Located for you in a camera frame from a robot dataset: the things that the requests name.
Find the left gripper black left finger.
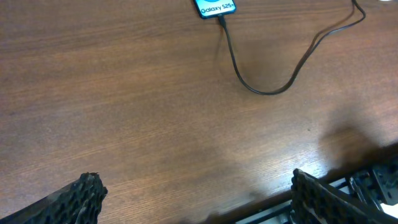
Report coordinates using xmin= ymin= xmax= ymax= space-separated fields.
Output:
xmin=1 ymin=172 xmax=108 ymax=224

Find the black charger cable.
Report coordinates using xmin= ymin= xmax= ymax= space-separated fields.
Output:
xmin=216 ymin=0 xmax=367 ymax=96

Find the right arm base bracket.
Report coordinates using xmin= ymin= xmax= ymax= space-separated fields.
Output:
xmin=234 ymin=159 xmax=397 ymax=224

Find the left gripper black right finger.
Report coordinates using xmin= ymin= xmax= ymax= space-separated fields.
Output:
xmin=290 ymin=169 xmax=395 ymax=224

